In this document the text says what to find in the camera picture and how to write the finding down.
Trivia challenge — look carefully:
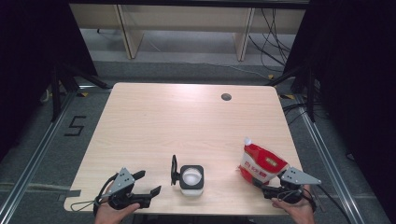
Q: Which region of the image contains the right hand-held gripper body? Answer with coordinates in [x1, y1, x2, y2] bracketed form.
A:
[262, 166, 322, 205]

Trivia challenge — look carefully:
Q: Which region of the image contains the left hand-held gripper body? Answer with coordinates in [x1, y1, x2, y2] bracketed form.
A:
[106, 167, 153, 210]

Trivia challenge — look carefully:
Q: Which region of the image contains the red and white spout pouch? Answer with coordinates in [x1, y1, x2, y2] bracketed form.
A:
[237, 136, 290, 187]

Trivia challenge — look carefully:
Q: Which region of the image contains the clear jar with black lid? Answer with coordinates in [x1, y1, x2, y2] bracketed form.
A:
[170, 154, 205, 197]

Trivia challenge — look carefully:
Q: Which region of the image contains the person's left hand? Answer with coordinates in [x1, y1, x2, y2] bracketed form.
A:
[94, 183, 142, 224]

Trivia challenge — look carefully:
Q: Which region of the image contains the person's right hand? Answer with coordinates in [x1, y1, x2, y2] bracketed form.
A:
[271, 185, 317, 224]

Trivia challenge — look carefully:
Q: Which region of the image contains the grey tape strip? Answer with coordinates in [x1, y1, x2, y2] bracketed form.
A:
[58, 189, 82, 202]

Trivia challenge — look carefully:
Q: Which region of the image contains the black metal stand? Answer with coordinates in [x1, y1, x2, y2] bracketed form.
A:
[267, 66, 318, 123]
[49, 63, 110, 123]

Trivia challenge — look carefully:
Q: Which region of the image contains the light wooden shelf unit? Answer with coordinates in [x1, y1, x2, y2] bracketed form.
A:
[68, 3, 307, 62]

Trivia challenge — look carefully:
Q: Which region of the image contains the black wrist strap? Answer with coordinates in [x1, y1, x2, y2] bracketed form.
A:
[92, 174, 120, 217]
[303, 186, 318, 217]

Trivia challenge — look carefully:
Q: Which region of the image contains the aluminium floor rail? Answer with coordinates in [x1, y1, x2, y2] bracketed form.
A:
[293, 92, 366, 224]
[0, 90, 78, 224]

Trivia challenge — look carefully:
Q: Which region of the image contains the black floor cable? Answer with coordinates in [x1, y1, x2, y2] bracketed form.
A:
[312, 178, 353, 224]

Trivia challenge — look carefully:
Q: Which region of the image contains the thin grey cord loop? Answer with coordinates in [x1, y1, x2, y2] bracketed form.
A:
[70, 200, 102, 214]

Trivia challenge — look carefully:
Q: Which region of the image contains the bundle of black cables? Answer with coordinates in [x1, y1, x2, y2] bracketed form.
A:
[247, 7, 296, 73]

